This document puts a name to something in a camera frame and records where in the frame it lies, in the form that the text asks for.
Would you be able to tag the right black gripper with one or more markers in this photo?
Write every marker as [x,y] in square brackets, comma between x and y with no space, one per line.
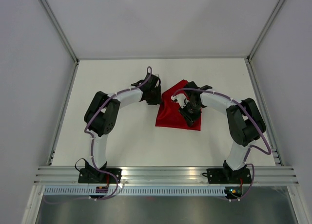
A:
[190,119]

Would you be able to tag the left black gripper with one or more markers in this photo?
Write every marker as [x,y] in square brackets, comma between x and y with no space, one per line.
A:
[158,100]

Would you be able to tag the red cloth napkin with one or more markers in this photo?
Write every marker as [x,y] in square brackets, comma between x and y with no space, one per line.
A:
[168,114]

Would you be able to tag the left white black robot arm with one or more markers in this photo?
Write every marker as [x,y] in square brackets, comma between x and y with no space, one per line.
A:
[101,117]

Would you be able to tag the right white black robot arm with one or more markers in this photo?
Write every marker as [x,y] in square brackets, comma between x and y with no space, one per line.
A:
[245,122]

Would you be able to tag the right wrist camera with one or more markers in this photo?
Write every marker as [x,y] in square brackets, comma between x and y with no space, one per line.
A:
[181,99]

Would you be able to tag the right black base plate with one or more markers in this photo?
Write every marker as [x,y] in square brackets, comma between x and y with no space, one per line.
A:
[219,176]

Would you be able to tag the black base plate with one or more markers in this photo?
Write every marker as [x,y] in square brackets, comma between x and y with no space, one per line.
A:
[92,176]
[219,176]

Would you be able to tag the white slotted cable duct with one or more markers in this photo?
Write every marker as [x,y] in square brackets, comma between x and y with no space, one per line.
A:
[136,191]

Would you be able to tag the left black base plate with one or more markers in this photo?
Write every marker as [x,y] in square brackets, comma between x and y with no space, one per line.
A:
[92,176]

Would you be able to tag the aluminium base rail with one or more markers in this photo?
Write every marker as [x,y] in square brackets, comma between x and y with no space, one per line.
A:
[166,176]

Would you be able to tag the left aluminium frame post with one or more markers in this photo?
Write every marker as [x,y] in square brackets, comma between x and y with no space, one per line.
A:
[56,25]

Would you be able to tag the aluminium frame post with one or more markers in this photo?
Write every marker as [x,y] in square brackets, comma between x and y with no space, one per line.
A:
[268,24]
[56,25]

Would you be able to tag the right aluminium frame post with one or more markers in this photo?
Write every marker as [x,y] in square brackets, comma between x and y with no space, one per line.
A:
[268,24]

